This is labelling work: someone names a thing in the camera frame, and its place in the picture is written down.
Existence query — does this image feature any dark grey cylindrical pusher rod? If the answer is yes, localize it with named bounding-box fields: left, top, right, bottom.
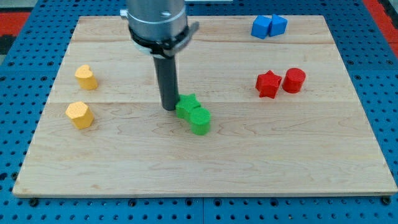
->
left=154, top=57, right=179, bottom=111

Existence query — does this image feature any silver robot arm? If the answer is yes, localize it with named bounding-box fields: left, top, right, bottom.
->
left=125, top=0, right=199, bottom=111

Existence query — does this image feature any green cylinder block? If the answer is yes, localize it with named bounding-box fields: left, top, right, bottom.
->
left=189, top=108, right=211, bottom=135

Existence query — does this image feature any yellow heart block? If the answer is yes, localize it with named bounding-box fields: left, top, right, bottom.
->
left=75, top=65, right=98, bottom=90

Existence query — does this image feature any red star block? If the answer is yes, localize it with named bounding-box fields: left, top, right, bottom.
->
left=255, top=70, right=282, bottom=99

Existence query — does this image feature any yellow hexagon block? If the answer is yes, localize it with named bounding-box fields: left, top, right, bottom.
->
left=65, top=101, right=94, bottom=129

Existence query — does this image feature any blue triangular block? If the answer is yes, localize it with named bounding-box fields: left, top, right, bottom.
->
left=269, top=14, right=288, bottom=37

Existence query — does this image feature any green star block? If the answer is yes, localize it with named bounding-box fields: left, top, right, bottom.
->
left=175, top=93, right=201, bottom=121

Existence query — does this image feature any wooden board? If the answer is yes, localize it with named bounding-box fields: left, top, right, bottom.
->
left=13, top=16, right=397, bottom=198

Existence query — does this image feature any red cylinder block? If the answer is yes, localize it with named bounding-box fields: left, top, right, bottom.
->
left=282, top=68, right=306, bottom=93

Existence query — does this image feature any blue cube block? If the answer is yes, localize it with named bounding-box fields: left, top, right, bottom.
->
left=251, top=16, right=272, bottom=39

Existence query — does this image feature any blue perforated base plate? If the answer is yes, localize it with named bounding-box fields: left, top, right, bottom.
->
left=1, top=0, right=397, bottom=223

